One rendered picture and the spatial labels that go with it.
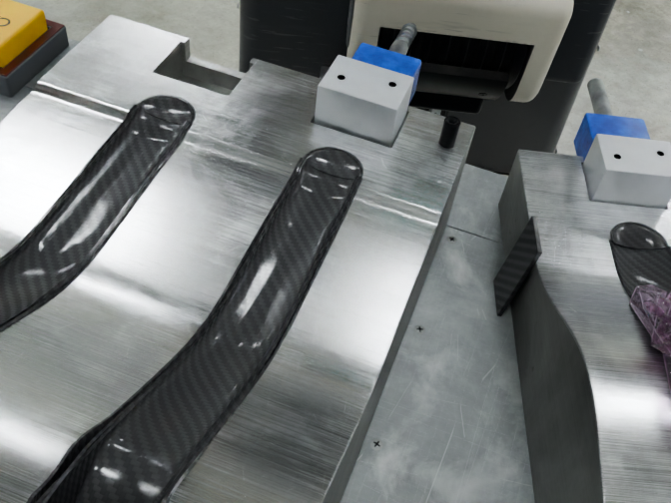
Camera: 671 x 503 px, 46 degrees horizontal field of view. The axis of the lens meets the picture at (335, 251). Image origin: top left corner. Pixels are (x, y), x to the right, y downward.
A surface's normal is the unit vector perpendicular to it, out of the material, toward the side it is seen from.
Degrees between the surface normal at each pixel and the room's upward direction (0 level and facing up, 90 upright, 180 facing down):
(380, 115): 90
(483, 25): 98
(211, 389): 26
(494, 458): 0
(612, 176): 90
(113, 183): 2
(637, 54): 0
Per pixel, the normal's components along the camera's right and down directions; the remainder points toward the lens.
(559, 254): 0.10, -0.66
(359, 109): -0.34, 0.68
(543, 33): -0.07, 0.83
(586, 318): 0.11, -0.94
